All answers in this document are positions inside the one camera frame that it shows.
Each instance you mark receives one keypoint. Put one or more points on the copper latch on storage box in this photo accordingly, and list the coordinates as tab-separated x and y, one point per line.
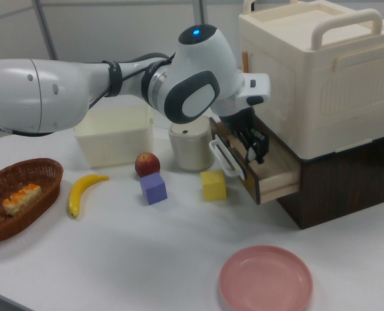
244	61

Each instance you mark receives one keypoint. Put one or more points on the yellow foam cube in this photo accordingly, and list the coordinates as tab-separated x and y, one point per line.
214	186

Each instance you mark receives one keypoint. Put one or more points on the small panda toy figure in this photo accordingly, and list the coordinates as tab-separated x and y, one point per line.
250	156

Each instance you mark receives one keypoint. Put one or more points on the brown wicker basket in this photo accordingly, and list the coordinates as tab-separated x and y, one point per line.
46	181

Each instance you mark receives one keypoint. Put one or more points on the yellow banana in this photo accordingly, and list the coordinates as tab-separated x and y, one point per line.
80	191

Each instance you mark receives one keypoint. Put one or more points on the pink plastic plate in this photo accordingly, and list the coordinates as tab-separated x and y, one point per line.
265	280

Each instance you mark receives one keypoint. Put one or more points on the purple foam cube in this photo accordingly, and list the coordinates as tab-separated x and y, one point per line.
153	189

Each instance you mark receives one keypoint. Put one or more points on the red apple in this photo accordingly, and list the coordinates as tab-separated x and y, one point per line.
147	164

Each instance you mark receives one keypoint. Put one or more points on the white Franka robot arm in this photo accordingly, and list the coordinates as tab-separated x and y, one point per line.
81	87

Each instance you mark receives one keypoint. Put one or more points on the dark brown drawer cabinet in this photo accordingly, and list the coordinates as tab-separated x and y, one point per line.
347	188

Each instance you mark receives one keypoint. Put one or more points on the cream square plastic bin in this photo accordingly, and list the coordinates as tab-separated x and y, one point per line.
114	142

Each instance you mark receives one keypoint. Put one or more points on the small white lidded trash can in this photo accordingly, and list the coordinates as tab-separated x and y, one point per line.
192	149

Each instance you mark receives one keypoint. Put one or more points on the toy bread with orange glaze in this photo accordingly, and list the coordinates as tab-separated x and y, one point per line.
21	199

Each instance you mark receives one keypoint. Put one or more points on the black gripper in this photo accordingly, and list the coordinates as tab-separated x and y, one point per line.
239	120

